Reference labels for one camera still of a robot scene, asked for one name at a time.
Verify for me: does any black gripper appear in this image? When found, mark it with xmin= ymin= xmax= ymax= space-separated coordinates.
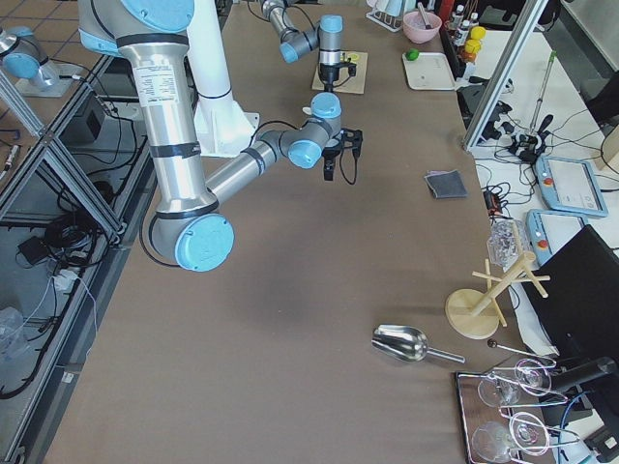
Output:
xmin=322 ymin=128 xmax=347 ymax=182
xmin=318 ymin=62 xmax=349 ymax=92

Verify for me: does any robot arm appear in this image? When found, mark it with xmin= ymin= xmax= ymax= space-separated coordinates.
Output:
xmin=78 ymin=1 xmax=363 ymax=272
xmin=260 ymin=1 xmax=357 ymax=92

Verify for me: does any pink bowl with ice cubes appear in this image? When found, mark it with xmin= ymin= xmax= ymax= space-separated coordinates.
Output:
xmin=402 ymin=11 xmax=443 ymax=44

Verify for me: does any bamboo cutting board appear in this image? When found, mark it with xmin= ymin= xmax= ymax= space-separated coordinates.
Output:
xmin=334 ymin=50 xmax=368 ymax=95

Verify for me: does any green lime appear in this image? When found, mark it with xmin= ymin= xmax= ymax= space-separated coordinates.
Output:
xmin=406 ymin=48 xmax=420 ymax=61

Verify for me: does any cream rabbit tray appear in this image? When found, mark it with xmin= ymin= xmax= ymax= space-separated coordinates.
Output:
xmin=401 ymin=52 xmax=456 ymax=91

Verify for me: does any grey folded cloth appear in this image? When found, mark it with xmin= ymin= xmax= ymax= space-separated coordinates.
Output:
xmin=424 ymin=170 xmax=468 ymax=199

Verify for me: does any clear glass mug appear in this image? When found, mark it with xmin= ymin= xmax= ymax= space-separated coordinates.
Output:
xmin=486 ymin=219 xmax=524 ymax=269

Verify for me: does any steel scoop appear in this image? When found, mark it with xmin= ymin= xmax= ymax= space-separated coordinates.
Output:
xmin=371 ymin=324 xmax=466 ymax=363

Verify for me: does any metal reacher grabber tool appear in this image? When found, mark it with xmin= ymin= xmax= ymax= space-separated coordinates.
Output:
xmin=515 ymin=50 xmax=557 ymax=164

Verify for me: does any wooden stand with round base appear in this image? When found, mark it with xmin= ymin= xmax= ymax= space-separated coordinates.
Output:
xmin=445 ymin=224 xmax=550 ymax=339

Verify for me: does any blue teach pendant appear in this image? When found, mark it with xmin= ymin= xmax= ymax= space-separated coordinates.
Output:
xmin=535 ymin=156 xmax=608 ymax=218

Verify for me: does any black monitor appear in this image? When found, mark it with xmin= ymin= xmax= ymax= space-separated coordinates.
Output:
xmin=527 ymin=225 xmax=618 ymax=360

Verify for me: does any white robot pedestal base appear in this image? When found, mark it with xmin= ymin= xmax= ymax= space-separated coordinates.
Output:
xmin=187 ymin=1 xmax=259 ymax=158

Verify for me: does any aluminium frame post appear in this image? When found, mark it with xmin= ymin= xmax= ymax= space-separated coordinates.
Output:
xmin=462 ymin=0 xmax=547 ymax=151

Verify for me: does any wire rack with wine glasses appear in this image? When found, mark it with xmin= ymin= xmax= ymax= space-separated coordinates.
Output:
xmin=455 ymin=357 xmax=584 ymax=463

